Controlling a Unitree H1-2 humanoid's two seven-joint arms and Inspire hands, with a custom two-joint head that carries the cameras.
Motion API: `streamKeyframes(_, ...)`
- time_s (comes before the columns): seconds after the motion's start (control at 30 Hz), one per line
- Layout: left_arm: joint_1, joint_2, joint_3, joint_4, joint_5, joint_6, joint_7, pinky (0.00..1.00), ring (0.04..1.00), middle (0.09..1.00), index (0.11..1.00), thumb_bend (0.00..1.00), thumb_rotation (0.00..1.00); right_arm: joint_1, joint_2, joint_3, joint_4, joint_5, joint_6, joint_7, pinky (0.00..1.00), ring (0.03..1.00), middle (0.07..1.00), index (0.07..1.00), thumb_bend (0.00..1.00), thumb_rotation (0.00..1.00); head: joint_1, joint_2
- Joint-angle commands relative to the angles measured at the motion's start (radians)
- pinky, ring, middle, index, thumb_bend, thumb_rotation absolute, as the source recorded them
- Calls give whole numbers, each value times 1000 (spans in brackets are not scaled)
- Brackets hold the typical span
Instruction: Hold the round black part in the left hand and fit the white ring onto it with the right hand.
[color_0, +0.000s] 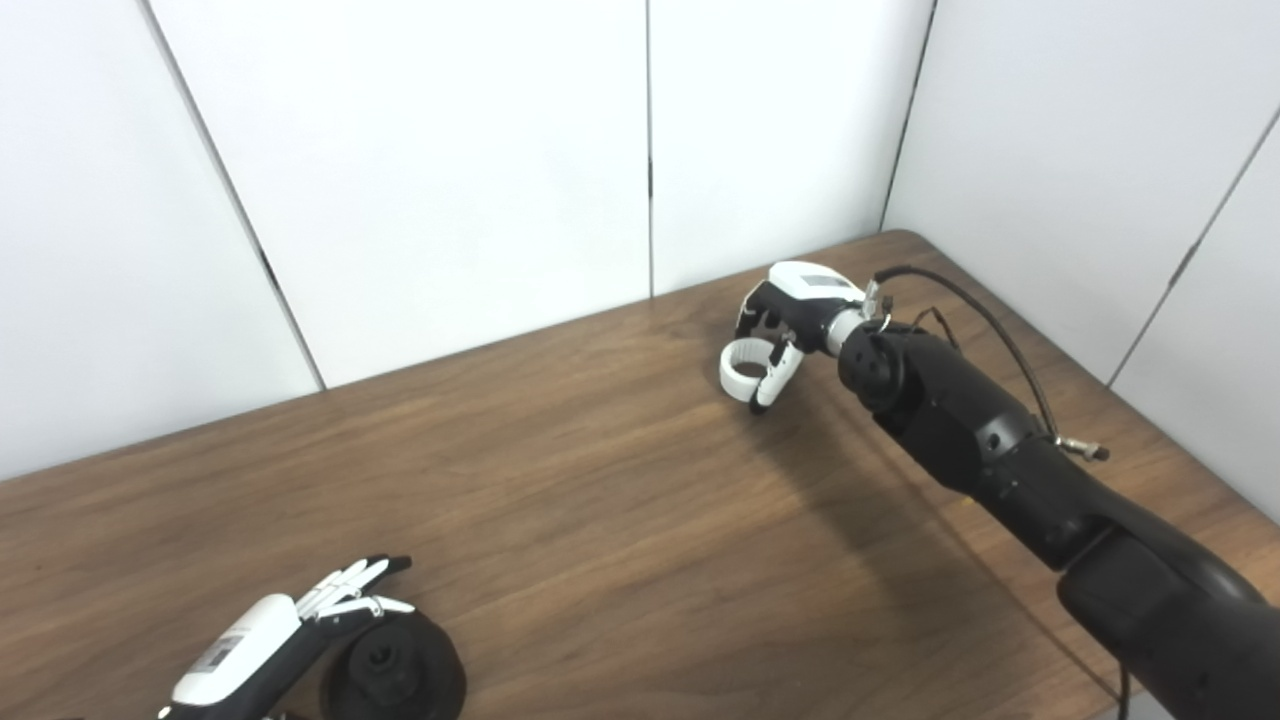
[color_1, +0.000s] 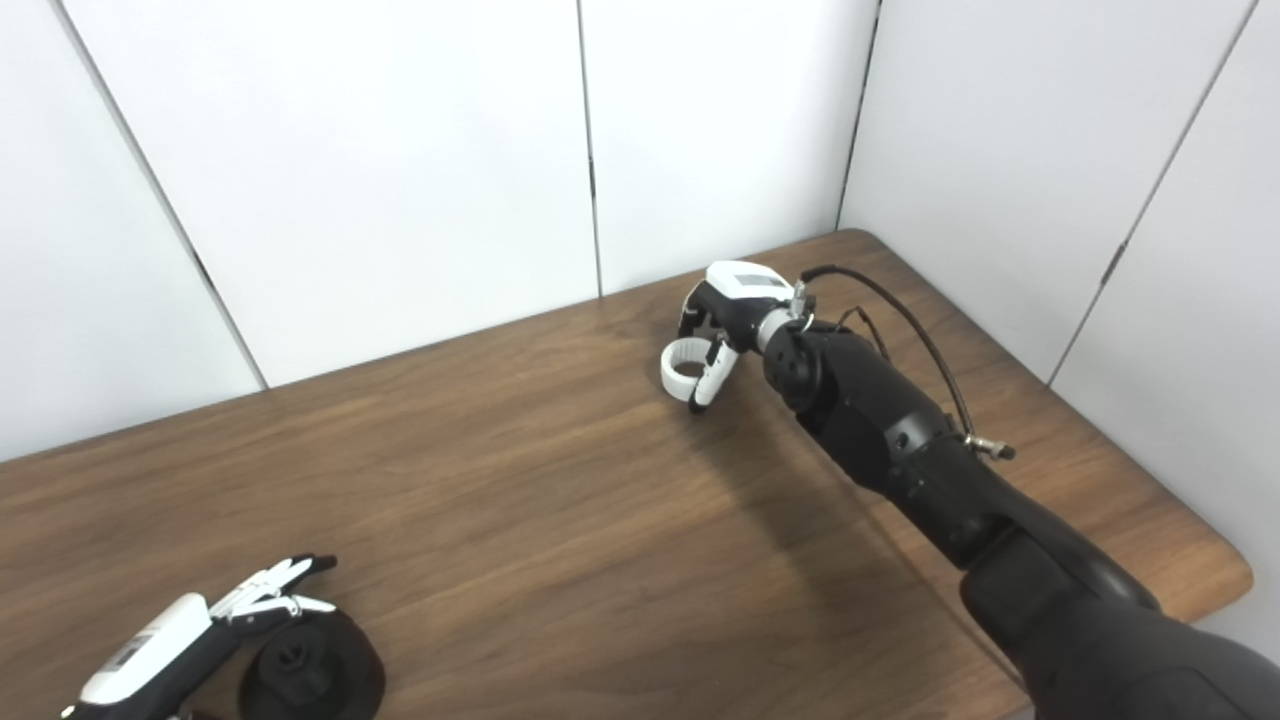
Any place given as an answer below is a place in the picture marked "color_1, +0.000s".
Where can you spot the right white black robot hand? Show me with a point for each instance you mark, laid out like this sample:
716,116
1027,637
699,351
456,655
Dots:
745,290

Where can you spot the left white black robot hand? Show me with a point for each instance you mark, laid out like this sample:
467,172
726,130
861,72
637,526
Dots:
145,655

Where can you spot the round black part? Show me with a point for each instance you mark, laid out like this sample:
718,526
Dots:
350,670

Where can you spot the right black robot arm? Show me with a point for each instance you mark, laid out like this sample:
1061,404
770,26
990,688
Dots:
880,410

